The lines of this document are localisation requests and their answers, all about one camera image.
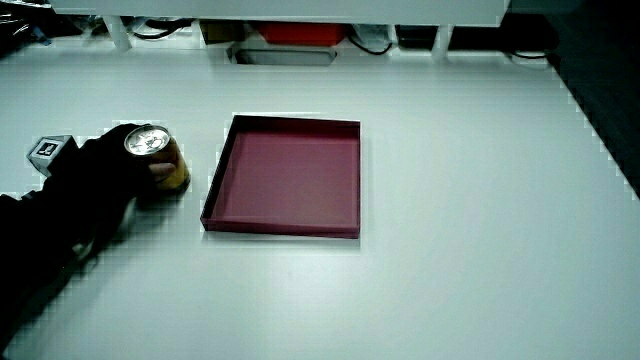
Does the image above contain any person's right hand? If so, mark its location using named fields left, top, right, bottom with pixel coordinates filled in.
left=25, top=122, right=178, bottom=227

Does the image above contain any gold red bull can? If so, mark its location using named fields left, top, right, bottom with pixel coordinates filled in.
left=123, top=124, right=192, bottom=195

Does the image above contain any person's right forearm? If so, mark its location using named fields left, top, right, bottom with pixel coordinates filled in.
left=0, top=180, right=132, bottom=353

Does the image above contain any white desk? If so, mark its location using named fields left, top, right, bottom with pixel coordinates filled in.
left=0, top=32, right=640, bottom=360

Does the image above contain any black equipment pile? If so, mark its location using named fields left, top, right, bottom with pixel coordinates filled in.
left=0, top=0, right=84, bottom=57

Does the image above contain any brown cardboard box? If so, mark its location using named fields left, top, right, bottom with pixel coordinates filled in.
left=199, top=19, right=247, bottom=46

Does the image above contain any dark red shallow tray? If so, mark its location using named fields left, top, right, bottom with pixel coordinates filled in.
left=200, top=114, right=362, bottom=240

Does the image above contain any white raised shelf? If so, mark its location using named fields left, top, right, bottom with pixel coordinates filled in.
left=48, top=0, right=512, bottom=63

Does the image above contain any red storage box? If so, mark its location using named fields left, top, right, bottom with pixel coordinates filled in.
left=257, top=21, right=348, bottom=48

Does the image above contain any clear plastic bag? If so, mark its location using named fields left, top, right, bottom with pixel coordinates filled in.
left=352, top=23, right=397, bottom=50

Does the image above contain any black cable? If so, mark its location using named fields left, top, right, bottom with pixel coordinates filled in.
left=131, top=18, right=195, bottom=42
left=505, top=48, right=553, bottom=62
left=347, top=33, right=394, bottom=57

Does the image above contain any grey desk cable slot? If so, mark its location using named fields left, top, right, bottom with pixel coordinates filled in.
left=226, top=45, right=339, bottom=68

